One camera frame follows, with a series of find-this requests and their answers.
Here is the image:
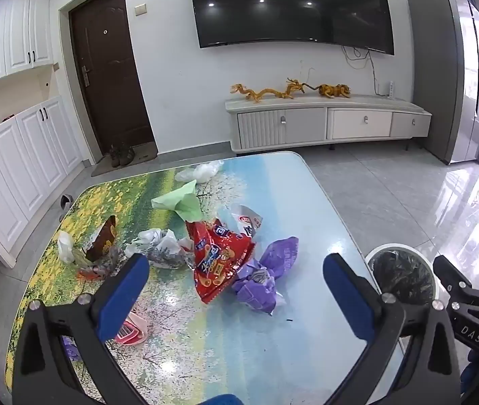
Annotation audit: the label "silver white wrapper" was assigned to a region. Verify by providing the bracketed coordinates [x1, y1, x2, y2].
[229, 204, 264, 239]

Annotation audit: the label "yellow dragon figurine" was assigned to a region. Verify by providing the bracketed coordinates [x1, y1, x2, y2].
[230, 78, 308, 104]

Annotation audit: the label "white translucent plastic bag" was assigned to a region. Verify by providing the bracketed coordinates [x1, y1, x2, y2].
[175, 160, 224, 184]

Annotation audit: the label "purple plastic bag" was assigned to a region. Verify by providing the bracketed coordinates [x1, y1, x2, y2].
[231, 236, 299, 316]

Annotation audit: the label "black bin liner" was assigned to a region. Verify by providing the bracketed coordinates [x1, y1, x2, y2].
[370, 250, 436, 300]

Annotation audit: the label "white tissue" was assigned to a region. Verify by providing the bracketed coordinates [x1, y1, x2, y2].
[57, 231, 75, 264]

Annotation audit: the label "dark brown entrance door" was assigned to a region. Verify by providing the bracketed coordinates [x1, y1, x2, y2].
[69, 0, 154, 153]

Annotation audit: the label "small purple wrapper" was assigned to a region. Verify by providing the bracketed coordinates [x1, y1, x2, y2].
[60, 336, 80, 362]

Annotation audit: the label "white upper wall cabinets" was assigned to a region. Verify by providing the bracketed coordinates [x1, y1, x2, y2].
[0, 0, 54, 93]

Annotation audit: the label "green paper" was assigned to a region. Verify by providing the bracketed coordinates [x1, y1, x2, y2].
[151, 180, 203, 222]

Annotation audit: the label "white lower cabinets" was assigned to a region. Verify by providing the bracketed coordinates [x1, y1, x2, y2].
[0, 95, 84, 268]

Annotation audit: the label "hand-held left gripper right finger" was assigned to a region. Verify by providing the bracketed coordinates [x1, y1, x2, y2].
[323, 253, 461, 405]

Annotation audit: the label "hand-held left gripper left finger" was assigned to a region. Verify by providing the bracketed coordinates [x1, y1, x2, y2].
[11, 253, 168, 405]

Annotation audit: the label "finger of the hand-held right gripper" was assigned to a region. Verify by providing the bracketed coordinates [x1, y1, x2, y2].
[432, 255, 479, 317]

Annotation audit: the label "grey plastic bag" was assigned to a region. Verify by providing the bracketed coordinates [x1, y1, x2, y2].
[125, 228, 195, 271]

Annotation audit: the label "yellow tiger figurine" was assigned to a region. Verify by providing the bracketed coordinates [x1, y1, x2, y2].
[315, 83, 352, 99]

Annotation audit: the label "brown snack packet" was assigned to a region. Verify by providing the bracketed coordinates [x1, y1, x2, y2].
[84, 215, 117, 262]

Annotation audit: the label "black wall television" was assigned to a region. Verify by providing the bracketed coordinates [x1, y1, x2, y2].
[186, 0, 395, 55]

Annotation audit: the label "white grey television stand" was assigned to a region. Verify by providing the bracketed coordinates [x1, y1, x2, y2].
[224, 93, 433, 153]

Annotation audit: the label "grey refrigerator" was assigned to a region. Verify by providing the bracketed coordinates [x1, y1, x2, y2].
[405, 0, 479, 165]

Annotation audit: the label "grey slipper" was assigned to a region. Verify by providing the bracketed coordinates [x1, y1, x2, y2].
[59, 194, 75, 222]

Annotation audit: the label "person's right hand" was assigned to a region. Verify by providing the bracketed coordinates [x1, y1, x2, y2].
[461, 352, 479, 393]

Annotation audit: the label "white waste bin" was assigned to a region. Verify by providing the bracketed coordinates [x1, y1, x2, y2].
[364, 242, 440, 304]

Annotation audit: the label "clear plastic wrapper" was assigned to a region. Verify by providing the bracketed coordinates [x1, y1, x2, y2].
[75, 247, 119, 281]

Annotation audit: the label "red snack packet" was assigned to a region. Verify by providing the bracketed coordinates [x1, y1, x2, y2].
[185, 218, 256, 304]

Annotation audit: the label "pink packet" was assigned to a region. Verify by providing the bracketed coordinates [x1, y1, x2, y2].
[115, 310, 149, 345]

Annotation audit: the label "brown doormat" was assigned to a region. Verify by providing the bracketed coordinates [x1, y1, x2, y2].
[91, 141, 158, 177]

